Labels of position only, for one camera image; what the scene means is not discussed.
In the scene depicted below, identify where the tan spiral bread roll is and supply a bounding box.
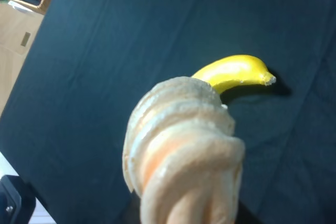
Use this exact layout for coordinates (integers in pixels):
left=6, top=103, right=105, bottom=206
left=122, top=77, right=245, bottom=223

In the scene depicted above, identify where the cardboard box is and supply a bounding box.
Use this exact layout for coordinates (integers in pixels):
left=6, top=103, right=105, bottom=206
left=1, top=3, right=43, bottom=111

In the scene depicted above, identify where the black tablecloth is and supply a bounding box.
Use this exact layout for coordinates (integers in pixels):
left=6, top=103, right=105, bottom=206
left=1, top=0, right=335, bottom=223

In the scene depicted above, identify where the black device with screw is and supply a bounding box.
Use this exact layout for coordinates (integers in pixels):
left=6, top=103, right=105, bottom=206
left=1, top=175, right=36, bottom=224

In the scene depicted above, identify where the yellow banana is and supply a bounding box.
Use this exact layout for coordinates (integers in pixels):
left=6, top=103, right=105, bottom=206
left=192, top=55, right=276, bottom=94

